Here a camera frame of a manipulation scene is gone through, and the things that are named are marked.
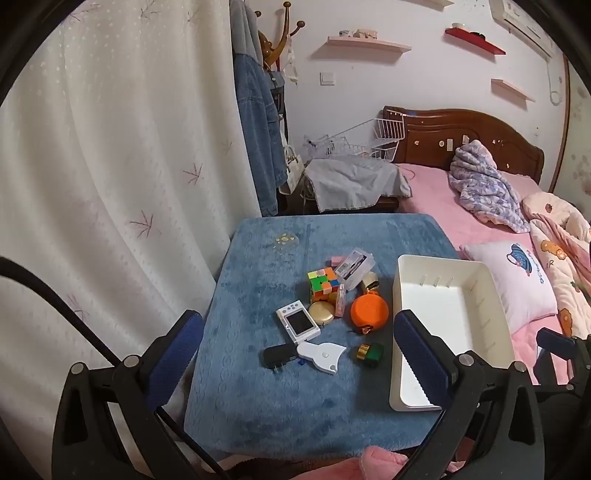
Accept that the pink fleece clothing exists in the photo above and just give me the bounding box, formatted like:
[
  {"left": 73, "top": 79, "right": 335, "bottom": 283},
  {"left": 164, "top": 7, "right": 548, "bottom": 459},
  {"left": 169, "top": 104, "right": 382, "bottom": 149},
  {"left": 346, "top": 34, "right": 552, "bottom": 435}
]
[{"left": 217, "top": 445, "right": 413, "bottom": 480}]

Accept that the clear film yellow print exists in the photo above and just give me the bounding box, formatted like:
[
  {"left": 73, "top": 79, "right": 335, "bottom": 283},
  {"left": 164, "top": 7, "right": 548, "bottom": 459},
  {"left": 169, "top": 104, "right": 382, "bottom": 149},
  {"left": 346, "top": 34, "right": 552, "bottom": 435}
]
[{"left": 272, "top": 231, "right": 301, "bottom": 251}]

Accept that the white fishtail plastic tool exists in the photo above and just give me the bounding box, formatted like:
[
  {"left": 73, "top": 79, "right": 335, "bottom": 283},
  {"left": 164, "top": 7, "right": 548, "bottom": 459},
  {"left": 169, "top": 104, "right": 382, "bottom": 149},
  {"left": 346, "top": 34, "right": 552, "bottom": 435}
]
[{"left": 297, "top": 342, "right": 348, "bottom": 376}]

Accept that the blue plush mat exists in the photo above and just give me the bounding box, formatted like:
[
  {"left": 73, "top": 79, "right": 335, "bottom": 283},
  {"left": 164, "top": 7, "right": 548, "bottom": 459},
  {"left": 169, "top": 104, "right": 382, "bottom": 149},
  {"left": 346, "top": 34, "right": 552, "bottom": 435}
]
[{"left": 184, "top": 213, "right": 462, "bottom": 462}]

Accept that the pink printed pillow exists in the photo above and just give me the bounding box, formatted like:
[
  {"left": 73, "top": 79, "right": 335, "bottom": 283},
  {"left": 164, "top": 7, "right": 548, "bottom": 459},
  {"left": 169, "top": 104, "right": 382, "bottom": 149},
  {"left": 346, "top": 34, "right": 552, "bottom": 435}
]
[{"left": 459, "top": 240, "right": 559, "bottom": 335}]

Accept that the white handheld game console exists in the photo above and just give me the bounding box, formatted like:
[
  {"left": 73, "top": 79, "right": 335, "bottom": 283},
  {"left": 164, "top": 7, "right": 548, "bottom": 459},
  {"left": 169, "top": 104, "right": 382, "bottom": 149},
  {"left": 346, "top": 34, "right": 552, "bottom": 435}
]
[{"left": 276, "top": 301, "right": 321, "bottom": 343}]

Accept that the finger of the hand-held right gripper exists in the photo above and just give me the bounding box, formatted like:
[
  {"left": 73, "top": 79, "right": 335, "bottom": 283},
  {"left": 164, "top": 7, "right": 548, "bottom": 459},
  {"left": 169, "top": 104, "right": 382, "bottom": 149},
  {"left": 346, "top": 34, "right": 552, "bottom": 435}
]
[{"left": 536, "top": 327, "right": 578, "bottom": 357}]

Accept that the wooden bed headboard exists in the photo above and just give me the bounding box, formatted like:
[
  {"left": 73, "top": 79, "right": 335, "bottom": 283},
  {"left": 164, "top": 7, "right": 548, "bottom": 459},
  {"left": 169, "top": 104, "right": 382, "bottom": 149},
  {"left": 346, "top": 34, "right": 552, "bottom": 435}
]
[{"left": 382, "top": 106, "right": 546, "bottom": 184}]

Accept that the white handbag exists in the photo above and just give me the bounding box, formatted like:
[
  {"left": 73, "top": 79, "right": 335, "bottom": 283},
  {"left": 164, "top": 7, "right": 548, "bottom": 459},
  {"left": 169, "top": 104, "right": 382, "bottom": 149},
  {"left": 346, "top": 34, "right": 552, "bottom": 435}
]
[{"left": 278, "top": 145, "right": 305, "bottom": 195}]

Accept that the gold round compact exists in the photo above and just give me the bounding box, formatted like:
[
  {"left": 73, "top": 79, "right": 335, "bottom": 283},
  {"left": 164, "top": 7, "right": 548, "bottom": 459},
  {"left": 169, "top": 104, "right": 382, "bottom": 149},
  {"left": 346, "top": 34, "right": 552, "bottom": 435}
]
[{"left": 308, "top": 301, "right": 335, "bottom": 328}]

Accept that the grey hanging coat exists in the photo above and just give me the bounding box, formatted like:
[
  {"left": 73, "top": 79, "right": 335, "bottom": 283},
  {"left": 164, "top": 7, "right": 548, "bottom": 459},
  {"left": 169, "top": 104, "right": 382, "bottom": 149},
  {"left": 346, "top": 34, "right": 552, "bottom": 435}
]
[{"left": 229, "top": 0, "right": 265, "bottom": 61}]

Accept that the black plug adapter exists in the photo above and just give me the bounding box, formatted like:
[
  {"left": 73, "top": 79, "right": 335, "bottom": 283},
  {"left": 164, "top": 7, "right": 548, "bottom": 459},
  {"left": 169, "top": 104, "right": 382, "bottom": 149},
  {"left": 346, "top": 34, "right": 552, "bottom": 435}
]
[{"left": 263, "top": 344, "right": 300, "bottom": 370}]

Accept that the white wire basket rack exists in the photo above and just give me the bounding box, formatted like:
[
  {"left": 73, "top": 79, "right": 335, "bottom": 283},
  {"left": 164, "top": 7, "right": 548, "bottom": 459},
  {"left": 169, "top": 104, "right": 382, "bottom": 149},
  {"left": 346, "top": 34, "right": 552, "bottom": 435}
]
[{"left": 370, "top": 117, "right": 407, "bottom": 162}]

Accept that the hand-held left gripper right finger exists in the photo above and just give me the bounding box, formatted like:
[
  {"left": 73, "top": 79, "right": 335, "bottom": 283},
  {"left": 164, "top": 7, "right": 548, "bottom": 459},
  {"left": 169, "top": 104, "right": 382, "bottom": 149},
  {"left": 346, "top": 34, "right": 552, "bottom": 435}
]
[{"left": 394, "top": 310, "right": 546, "bottom": 480}]

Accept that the green gold small bottle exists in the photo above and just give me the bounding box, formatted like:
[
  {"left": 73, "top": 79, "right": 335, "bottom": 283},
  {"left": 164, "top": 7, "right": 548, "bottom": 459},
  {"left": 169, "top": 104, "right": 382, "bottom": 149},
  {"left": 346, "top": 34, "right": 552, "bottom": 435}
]
[{"left": 355, "top": 342, "right": 385, "bottom": 368}]

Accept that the pink cartoon quilt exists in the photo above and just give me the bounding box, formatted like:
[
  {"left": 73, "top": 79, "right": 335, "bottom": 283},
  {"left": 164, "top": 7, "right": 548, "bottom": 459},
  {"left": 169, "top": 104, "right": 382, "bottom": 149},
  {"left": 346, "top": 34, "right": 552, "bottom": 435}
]
[{"left": 522, "top": 191, "right": 591, "bottom": 343}]

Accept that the white plastic bin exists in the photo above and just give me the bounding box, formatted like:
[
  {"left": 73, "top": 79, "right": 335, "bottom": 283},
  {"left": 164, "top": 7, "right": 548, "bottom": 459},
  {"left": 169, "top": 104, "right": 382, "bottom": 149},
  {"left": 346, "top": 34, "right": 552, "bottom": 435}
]
[{"left": 389, "top": 254, "right": 516, "bottom": 412}]

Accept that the clear plastic box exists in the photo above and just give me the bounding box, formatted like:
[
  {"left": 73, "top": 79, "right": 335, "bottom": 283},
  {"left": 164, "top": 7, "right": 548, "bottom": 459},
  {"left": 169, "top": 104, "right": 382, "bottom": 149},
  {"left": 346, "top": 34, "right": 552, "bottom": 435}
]
[{"left": 333, "top": 248, "right": 376, "bottom": 289}]

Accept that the blue denim jacket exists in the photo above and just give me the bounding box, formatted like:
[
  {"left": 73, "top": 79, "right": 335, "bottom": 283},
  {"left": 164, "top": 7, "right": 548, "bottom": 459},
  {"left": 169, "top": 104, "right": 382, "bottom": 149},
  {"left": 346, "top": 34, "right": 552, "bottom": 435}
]
[{"left": 232, "top": 51, "right": 290, "bottom": 217}]

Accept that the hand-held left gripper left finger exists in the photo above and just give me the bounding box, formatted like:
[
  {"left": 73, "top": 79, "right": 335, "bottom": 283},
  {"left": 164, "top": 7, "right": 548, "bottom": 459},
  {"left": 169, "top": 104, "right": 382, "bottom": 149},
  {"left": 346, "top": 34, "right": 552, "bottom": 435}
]
[{"left": 52, "top": 310, "right": 228, "bottom": 480}]

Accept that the long pink wall shelf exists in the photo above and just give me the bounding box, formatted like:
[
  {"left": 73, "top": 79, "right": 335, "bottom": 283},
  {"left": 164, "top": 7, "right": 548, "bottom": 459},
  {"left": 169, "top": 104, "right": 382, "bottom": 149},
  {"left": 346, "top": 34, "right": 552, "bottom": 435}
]
[{"left": 325, "top": 36, "right": 413, "bottom": 53}]

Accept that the black cable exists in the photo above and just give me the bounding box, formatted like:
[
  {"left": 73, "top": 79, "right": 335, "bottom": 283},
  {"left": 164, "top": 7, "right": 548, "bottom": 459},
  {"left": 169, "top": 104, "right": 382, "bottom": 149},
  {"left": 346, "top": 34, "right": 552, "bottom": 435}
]
[{"left": 0, "top": 257, "right": 118, "bottom": 367}]

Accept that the purple floral blanket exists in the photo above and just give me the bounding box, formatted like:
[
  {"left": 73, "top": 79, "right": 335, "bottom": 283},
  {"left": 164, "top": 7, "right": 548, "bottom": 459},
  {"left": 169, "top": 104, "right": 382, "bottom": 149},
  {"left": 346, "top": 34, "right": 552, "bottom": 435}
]
[{"left": 447, "top": 140, "right": 532, "bottom": 234}]

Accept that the grey cloth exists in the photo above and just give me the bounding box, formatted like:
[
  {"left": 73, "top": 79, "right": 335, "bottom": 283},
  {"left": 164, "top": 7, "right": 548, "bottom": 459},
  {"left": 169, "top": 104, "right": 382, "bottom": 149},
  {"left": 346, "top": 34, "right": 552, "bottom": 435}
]
[{"left": 304, "top": 158, "right": 413, "bottom": 214}]

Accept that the white patterned curtain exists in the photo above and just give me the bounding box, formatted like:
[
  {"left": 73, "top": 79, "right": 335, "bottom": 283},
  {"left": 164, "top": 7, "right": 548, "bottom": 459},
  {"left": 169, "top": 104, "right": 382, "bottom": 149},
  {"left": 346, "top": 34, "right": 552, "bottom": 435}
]
[{"left": 0, "top": 0, "right": 262, "bottom": 480}]

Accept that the pink bed sheet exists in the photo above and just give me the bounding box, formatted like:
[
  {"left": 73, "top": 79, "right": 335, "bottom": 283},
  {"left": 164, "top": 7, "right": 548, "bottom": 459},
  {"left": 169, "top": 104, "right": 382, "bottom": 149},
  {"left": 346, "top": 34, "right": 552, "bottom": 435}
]
[{"left": 396, "top": 162, "right": 591, "bottom": 385}]

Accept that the white air conditioner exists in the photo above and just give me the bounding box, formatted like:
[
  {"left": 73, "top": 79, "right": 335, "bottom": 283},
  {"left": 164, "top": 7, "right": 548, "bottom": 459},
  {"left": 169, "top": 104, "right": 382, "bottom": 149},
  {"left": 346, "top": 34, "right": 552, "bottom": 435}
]
[{"left": 488, "top": 0, "right": 555, "bottom": 58}]

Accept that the orange round tape measure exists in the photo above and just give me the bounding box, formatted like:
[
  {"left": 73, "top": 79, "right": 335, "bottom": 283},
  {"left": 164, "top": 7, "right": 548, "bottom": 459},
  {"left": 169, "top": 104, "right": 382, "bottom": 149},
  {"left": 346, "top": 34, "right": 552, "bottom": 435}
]
[{"left": 350, "top": 294, "right": 390, "bottom": 337}]

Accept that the wire drying rack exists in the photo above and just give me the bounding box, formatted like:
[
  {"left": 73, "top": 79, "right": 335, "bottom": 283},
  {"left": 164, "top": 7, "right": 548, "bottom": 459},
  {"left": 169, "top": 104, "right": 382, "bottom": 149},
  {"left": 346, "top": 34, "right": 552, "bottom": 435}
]
[{"left": 304, "top": 120, "right": 376, "bottom": 158}]

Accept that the white air conditioner cord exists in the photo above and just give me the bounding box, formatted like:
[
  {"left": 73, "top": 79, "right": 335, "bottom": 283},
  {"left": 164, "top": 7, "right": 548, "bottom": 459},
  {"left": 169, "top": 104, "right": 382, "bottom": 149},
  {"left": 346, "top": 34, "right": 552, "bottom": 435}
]
[{"left": 546, "top": 58, "right": 562, "bottom": 105}]

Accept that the wooden coat rack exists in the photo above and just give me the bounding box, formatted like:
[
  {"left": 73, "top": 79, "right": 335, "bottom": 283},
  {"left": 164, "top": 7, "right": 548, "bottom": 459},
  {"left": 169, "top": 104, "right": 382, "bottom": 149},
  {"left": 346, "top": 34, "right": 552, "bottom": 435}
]
[{"left": 257, "top": 2, "right": 306, "bottom": 75}]

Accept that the colourful puzzle cube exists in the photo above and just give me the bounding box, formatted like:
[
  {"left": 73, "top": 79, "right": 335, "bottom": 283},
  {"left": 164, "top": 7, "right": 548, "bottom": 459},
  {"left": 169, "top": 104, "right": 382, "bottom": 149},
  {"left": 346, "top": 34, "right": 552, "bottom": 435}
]
[{"left": 308, "top": 267, "right": 342, "bottom": 304}]

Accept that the red wall shelf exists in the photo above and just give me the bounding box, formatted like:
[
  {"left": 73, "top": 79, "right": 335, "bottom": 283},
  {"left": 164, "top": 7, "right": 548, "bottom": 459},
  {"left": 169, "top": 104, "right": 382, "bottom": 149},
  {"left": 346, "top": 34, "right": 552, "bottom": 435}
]
[{"left": 444, "top": 27, "right": 507, "bottom": 56}]

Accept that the short pink wall shelf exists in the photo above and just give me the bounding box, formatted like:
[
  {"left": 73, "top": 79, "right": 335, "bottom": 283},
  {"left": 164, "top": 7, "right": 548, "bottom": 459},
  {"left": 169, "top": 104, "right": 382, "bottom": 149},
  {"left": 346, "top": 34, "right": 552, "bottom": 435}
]
[{"left": 490, "top": 78, "right": 536, "bottom": 103}]

